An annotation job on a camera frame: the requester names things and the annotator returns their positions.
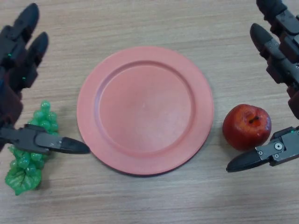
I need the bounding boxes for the green plastic grape bunch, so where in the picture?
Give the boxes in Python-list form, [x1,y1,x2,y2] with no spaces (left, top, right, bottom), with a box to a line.
[5,100,60,196]

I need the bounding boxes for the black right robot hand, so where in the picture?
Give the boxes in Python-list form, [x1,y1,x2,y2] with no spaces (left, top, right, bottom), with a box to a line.
[226,0,299,173]

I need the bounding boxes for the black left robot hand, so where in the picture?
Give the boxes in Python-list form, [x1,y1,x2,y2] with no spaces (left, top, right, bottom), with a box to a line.
[0,3,91,155]

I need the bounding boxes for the red apple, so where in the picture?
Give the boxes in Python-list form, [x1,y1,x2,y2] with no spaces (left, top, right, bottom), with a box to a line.
[222,104,272,151]

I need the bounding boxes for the pink round plate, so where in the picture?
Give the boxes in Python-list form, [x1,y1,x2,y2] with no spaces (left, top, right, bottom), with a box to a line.
[76,45,214,176]

